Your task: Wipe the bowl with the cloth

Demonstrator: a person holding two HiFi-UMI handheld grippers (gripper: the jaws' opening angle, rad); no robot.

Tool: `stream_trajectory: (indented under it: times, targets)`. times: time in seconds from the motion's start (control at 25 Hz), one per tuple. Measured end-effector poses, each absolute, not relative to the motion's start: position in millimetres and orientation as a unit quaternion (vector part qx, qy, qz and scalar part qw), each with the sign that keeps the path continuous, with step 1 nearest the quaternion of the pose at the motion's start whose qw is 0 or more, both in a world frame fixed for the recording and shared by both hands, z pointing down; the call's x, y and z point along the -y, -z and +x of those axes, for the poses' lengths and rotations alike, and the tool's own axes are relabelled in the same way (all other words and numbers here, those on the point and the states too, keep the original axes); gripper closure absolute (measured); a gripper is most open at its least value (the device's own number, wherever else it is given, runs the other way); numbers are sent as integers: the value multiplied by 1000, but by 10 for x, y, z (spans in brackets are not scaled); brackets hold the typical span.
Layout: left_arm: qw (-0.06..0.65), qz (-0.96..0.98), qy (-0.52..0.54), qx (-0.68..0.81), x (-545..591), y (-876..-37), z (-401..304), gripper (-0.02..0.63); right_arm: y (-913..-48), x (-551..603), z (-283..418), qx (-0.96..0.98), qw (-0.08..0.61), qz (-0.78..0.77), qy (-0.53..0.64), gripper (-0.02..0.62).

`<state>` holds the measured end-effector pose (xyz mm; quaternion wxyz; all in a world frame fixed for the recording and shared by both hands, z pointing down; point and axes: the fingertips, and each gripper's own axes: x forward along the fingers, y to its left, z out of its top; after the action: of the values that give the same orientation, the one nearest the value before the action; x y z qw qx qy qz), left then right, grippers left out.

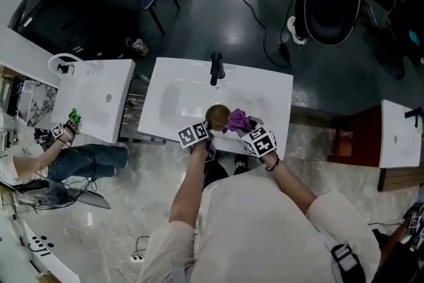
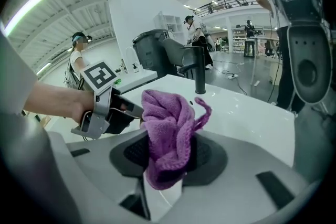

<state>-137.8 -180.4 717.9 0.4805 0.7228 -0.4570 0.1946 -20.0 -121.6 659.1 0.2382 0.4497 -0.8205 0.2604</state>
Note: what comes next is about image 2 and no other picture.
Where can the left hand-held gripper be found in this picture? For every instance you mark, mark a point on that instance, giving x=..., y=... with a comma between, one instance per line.
x=98, y=76

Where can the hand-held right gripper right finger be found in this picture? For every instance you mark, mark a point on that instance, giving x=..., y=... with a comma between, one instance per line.
x=236, y=165

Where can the large white ceramic sink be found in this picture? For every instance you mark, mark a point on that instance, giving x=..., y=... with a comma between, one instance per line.
x=236, y=112

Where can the white floor power strip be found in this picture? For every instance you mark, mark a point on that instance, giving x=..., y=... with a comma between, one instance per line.
x=232, y=76

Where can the person's white shirt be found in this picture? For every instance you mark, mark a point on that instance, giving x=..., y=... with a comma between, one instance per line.
x=15, y=81

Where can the black cylindrical faucet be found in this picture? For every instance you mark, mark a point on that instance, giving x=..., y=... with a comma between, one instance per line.
x=200, y=70

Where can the purple cloth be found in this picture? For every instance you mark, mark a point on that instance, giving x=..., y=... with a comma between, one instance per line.
x=165, y=139

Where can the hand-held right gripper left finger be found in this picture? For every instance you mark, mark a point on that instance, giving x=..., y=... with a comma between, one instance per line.
x=92, y=165

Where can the person's left forearm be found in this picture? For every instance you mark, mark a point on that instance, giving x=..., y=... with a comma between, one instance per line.
x=52, y=102

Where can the dark chair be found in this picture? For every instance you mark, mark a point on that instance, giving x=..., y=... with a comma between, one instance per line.
x=178, y=52

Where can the white sink with curved faucet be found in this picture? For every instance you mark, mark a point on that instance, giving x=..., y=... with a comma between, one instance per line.
x=139, y=78

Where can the white shelf unit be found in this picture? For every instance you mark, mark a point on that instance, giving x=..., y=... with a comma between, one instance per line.
x=168, y=21

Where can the fluorescent tube light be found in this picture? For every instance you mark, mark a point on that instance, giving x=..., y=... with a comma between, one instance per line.
x=26, y=10

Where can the black stool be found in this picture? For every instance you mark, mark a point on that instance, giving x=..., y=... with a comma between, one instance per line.
x=249, y=48

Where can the small pump bottle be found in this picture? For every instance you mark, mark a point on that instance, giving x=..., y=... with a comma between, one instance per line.
x=135, y=68

